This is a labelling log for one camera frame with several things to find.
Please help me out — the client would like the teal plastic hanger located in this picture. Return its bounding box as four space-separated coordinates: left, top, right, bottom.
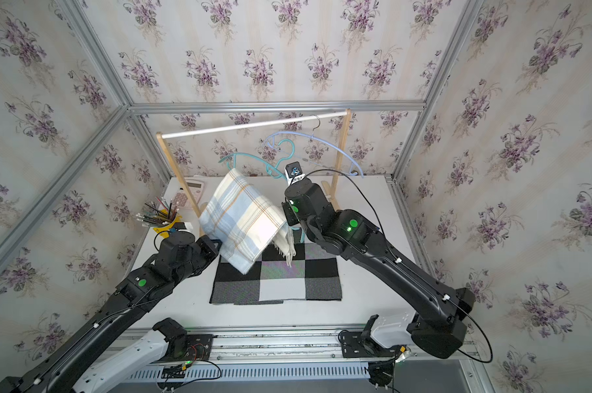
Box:
219 139 296 180

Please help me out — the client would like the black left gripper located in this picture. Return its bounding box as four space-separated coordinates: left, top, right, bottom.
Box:
170 236 225 290

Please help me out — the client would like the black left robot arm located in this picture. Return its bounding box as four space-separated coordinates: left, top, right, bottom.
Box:
0 231 222 392

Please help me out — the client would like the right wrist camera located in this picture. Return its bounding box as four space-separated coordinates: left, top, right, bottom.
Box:
284 161 306 186

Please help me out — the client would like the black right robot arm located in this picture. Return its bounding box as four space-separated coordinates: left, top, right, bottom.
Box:
283 178 475 359

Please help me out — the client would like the grey black checkered scarf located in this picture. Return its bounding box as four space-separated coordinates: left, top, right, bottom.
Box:
210 229 343 306

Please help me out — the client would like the blue cream plaid scarf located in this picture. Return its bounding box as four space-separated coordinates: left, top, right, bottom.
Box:
199 169 296 274

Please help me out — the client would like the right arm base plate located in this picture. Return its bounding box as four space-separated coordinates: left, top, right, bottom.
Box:
338 314 411 359

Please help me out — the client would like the wooden clothes rack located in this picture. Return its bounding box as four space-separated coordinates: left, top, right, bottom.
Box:
156 109 354 235

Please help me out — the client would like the yellow pen cup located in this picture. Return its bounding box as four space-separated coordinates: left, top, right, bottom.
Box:
135 197 187 237

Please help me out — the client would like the aluminium mounting rail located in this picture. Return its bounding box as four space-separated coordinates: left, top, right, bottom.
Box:
69 325 479 367

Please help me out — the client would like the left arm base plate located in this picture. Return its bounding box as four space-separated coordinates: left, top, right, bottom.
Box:
148 318 214 363

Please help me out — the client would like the light blue plastic hanger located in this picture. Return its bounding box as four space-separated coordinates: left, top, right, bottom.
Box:
262 111 365 177

